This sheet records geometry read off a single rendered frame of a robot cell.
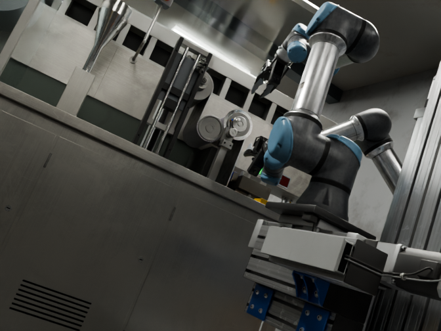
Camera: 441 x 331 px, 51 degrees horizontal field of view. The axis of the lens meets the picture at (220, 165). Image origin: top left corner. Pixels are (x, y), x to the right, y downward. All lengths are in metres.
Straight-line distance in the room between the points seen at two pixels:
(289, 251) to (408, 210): 0.38
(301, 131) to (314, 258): 0.42
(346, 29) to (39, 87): 1.49
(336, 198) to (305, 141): 0.17
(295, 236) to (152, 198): 0.84
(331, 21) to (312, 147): 0.41
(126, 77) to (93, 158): 0.79
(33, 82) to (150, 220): 0.98
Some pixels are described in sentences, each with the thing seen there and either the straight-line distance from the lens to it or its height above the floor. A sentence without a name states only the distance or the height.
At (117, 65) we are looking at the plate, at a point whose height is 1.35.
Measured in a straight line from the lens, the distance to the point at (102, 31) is 2.21.
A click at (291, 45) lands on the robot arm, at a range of 1.86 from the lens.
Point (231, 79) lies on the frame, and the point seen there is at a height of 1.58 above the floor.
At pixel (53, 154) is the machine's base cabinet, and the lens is 1.74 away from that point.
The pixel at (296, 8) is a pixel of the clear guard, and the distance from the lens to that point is 2.48.
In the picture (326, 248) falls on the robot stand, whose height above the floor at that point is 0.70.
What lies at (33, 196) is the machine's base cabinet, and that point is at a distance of 1.73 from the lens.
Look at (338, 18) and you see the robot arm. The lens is 1.48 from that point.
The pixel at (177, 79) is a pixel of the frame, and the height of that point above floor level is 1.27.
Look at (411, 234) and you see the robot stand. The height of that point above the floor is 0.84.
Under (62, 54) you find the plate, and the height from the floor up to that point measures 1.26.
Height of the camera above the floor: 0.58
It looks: 12 degrees up
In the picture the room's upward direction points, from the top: 22 degrees clockwise
